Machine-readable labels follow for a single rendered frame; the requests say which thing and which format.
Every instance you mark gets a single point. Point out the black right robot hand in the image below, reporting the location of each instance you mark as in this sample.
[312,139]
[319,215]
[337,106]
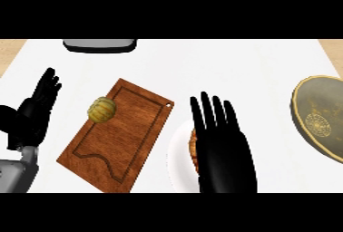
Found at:
[225,157]

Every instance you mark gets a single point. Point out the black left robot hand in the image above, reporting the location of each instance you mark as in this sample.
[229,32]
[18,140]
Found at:
[33,111]

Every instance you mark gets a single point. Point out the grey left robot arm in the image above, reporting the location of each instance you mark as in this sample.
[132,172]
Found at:
[15,172]

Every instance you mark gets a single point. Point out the golden brown croissant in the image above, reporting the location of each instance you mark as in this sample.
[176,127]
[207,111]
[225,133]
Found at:
[194,151]

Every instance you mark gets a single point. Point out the white plate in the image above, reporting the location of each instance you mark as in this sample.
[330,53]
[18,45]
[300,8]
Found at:
[180,163]

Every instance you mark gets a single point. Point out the olive bowl with gold rim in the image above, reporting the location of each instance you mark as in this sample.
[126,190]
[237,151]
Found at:
[322,117]

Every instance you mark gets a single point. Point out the yellow-green ribbed squash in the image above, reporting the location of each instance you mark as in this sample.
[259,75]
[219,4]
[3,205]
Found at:
[102,110]

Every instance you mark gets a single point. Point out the brown wooden cutting board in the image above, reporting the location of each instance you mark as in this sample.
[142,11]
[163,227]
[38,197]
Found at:
[117,139]

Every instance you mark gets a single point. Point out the grey and black appliance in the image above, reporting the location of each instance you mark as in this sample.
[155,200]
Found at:
[99,45]

